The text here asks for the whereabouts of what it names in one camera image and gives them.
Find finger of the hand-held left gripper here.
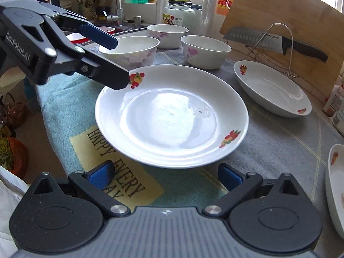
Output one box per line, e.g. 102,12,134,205
40,2,119,51
43,19,130,91

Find oval white dish fruit print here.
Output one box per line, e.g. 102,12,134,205
325,144,344,233

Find stainless steel sink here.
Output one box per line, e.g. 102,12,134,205
81,19,148,46

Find metal kitchen faucet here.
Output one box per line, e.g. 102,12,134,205
103,0,124,23

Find person's white jacket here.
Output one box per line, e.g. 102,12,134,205
0,165,31,250

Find round white plate fruit print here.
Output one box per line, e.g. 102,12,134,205
95,64,249,169

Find teal towel with yellow patch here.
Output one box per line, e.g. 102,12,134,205
36,46,229,215

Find large clear plastic wrap roll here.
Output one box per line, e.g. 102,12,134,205
202,0,225,27

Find red and white food packet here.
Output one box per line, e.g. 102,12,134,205
322,83,344,116

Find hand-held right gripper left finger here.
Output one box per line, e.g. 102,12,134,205
32,160,131,219

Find glass jar with yellow lid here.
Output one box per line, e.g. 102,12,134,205
163,0,202,31

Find stack of bowls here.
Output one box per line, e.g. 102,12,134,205
233,60,313,118

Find orange plastic bag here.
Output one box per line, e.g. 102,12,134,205
0,136,29,178

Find wooden cutting board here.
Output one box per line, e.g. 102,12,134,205
219,0,344,105

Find brown mesh bag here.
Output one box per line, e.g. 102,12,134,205
0,93,27,129

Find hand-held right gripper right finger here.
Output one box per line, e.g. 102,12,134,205
202,163,299,219

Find black-handled kitchen knife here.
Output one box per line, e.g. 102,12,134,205
223,26,329,63

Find white bowl pink flower print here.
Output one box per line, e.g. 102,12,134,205
181,35,232,70
147,24,189,49
98,36,160,71

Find metal wire rack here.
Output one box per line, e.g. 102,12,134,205
246,23,300,78

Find grey plaid towel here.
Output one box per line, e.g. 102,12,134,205
154,51,342,258

